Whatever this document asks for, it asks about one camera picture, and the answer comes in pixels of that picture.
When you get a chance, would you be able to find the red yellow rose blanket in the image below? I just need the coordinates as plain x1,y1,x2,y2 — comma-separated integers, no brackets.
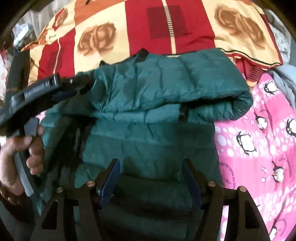
27,0,283,86

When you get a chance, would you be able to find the person's left hand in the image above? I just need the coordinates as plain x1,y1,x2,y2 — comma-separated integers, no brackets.
1,125,45,206

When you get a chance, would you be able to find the pink penguin quilt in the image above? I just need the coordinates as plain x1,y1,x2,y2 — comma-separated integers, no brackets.
215,74,295,240

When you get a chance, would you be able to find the grey cloth on bed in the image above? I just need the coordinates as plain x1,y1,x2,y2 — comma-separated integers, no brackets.
268,64,296,110

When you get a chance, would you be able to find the beige curtain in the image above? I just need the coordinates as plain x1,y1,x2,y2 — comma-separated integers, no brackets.
13,0,70,49

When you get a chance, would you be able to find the green quilted puffer jacket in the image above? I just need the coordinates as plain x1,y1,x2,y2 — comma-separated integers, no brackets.
33,49,253,240

